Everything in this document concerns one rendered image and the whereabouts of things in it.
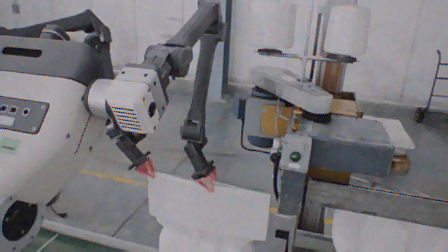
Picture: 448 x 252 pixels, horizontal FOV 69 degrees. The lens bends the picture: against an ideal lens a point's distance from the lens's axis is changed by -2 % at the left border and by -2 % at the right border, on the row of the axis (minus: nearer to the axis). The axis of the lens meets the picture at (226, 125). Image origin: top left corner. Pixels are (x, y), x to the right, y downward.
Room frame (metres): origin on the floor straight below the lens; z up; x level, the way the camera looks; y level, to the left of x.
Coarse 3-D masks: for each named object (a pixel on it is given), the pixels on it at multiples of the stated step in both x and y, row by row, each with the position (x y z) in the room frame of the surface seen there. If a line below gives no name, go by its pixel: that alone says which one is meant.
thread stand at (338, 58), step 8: (312, 0) 1.21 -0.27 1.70; (312, 8) 1.21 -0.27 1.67; (280, 56) 1.23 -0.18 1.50; (288, 56) 1.22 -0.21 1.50; (296, 56) 1.21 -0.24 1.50; (304, 56) 1.21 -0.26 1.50; (312, 56) 1.20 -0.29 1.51; (320, 56) 1.20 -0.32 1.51; (328, 56) 1.20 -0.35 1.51; (336, 56) 1.18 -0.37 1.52; (344, 56) 1.16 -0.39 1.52; (304, 64) 1.21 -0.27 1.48; (304, 72) 1.21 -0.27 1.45; (304, 80) 1.19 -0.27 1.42
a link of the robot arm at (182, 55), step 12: (204, 0) 1.22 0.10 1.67; (204, 12) 1.13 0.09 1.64; (216, 12) 1.19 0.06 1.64; (192, 24) 1.04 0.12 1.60; (204, 24) 1.10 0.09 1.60; (216, 24) 1.23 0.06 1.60; (180, 36) 0.96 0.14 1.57; (192, 36) 1.00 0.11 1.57; (180, 48) 0.87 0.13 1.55; (144, 60) 0.86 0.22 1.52; (180, 60) 0.85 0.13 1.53; (180, 72) 0.85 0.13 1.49
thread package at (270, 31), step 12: (264, 0) 1.22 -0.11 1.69; (276, 0) 1.23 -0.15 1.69; (252, 12) 1.21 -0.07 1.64; (264, 12) 1.17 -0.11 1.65; (276, 12) 1.17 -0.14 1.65; (288, 12) 1.18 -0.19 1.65; (252, 24) 1.21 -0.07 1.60; (264, 24) 1.17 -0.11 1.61; (276, 24) 1.17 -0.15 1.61; (288, 24) 1.18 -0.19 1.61; (252, 36) 1.20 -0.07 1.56; (264, 36) 1.17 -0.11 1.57; (276, 36) 1.16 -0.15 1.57; (288, 36) 1.18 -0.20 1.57; (264, 48) 1.24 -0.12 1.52; (276, 48) 1.17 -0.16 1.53
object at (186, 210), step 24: (168, 192) 1.15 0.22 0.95; (192, 192) 1.11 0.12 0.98; (216, 192) 1.08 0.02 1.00; (240, 192) 1.07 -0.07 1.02; (168, 216) 1.15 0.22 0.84; (192, 216) 1.11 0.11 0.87; (216, 216) 1.08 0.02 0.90; (240, 216) 1.07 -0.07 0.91; (264, 216) 1.05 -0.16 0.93; (168, 240) 1.08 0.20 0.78; (192, 240) 1.04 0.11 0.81; (216, 240) 1.04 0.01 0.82; (240, 240) 1.04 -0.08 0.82; (264, 240) 1.04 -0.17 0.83
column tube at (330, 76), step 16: (336, 0) 1.34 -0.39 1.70; (352, 0) 1.33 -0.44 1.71; (320, 48) 1.35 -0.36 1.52; (320, 64) 1.35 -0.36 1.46; (336, 64) 1.33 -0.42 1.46; (320, 80) 1.34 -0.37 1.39; (336, 80) 1.33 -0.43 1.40; (336, 96) 1.33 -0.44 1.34; (304, 208) 1.34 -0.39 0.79; (320, 208) 1.32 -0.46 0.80; (304, 224) 1.34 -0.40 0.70
